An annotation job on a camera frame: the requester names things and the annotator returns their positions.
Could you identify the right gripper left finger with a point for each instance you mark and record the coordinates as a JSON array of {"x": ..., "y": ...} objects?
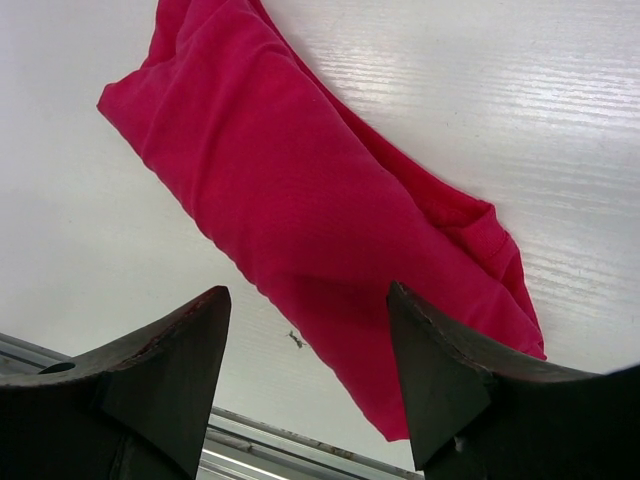
[{"x": 135, "y": 408}]

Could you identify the aluminium mounting rail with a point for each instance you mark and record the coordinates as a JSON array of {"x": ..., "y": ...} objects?
[{"x": 236, "y": 447}]

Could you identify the pink t-shirt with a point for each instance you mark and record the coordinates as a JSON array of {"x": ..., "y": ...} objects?
[{"x": 317, "y": 210}]

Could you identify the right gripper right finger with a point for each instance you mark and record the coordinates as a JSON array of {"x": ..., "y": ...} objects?
[{"x": 477, "y": 409}]

